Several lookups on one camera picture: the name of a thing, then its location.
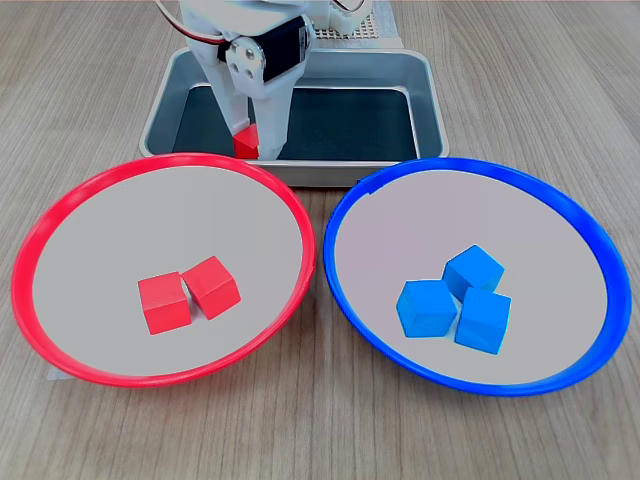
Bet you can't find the pale perforated base plate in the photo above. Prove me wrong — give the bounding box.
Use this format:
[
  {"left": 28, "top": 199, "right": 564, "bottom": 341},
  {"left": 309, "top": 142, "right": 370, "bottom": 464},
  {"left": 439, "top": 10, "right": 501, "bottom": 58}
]
[{"left": 312, "top": 0, "right": 401, "bottom": 49}]

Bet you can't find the red cube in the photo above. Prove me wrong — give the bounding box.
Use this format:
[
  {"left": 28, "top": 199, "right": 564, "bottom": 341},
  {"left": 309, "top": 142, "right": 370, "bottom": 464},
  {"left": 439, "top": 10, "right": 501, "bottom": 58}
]
[
  {"left": 180, "top": 255, "right": 242, "bottom": 321},
  {"left": 232, "top": 122, "right": 261, "bottom": 160},
  {"left": 137, "top": 271, "right": 194, "bottom": 336}
]

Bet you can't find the blue-rimmed white plate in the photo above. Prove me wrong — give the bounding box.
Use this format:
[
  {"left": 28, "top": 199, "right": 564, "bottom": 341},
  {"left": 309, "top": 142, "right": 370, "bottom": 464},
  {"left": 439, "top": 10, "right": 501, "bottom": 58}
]
[{"left": 323, "top": 157, "right": 633, "bottom": 399}]

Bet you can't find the black tray mat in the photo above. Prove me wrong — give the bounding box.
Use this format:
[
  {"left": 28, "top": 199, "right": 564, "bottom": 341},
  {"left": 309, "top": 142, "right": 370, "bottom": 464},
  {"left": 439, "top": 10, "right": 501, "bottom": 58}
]
[{"left": 171, "top": 85, "right": 420, "bottom": 162}]

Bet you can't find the red-rimmed white plate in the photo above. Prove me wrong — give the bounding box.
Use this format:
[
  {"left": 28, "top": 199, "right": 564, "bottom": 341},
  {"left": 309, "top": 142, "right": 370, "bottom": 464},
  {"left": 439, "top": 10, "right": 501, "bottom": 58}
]
[{"left": 10, "top": 152, "right": 318, "bottom": 389}]

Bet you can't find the blue cube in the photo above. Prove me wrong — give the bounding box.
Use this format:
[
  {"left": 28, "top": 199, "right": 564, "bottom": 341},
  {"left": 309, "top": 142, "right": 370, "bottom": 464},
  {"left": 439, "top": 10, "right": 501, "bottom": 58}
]
[
  {"left": 453, "top": 285, "right": 513, "bottom": 356},
  {"left": 395, "top": 279, "right": 459, "bottom": 339},
  {"left": 442, "top": 243, "right": 506, "bottom": 296}
]

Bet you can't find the steel tray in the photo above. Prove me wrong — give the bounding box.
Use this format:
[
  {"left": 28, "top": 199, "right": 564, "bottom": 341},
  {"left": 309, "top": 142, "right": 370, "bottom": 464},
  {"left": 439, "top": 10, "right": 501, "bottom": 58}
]
[{"left": 138, "top": 44, "right": 450, "bottom": 187}]

